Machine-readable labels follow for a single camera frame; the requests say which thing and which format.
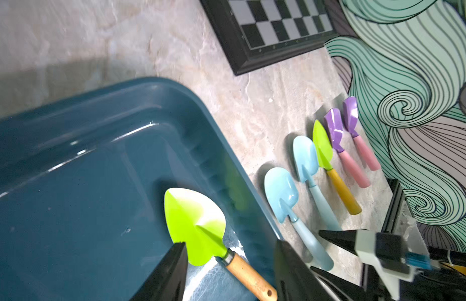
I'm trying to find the purple shovel pink handle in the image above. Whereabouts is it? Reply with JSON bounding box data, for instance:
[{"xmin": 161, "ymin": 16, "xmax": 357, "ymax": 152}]
[
  {"xmin": 343, "ymin": 96, "xmax": 381, "ymax": 171},
  {"xmin": 324, "ymin": 108, "xmax": 371, "ymax": 188}
]

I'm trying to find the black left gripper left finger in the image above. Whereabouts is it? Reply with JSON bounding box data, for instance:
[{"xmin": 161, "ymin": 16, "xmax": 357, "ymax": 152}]
[{"xmin": 130, "ymin": 243, "xmax": 189, "ymax": 300}]

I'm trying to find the green shovel wooden handle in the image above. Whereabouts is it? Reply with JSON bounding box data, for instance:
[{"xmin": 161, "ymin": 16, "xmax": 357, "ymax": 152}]
[{"xmin": 164, "ymin": 188, "xmax": 278, "ymax": 300}]

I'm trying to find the dark teal storage box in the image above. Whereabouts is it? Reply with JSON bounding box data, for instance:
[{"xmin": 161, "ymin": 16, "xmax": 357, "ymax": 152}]
[{"xmin": 0, "ymin": 77, "xmax": 280, "ymax": 300}]

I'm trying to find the light blue shovel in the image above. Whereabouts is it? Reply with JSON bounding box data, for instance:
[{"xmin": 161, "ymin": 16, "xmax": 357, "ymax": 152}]
[
  {"xmin": 293, "ymin": 135, "xmax": 342, "ymax": 231},
  {"xmin": 264, "ymin": 167, "xmax": 334, "ymax": 271}
]

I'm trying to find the black folding chessboard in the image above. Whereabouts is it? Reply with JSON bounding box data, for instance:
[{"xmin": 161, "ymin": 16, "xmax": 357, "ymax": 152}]
[{"xmin": 201, "ymin": 0, "xmax": 338, "ymax": 75}]

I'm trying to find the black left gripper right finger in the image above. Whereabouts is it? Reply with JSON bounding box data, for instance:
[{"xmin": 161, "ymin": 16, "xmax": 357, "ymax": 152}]
[{"xmin": 274, "ymin": 240, "xmax": 331, "ymax": 300}]

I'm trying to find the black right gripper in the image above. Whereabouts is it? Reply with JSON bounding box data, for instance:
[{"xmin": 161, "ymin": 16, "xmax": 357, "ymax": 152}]
[{"xmin": 319, "ymin": 230, "xmax": 466, "ymax": 300}]

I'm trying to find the green shovel yellow handle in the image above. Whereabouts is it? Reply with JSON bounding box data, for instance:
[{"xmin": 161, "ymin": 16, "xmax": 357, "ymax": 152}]
[{"xmin": 313, "ymin": 119, "xmax": 362, "ymax": 215}]

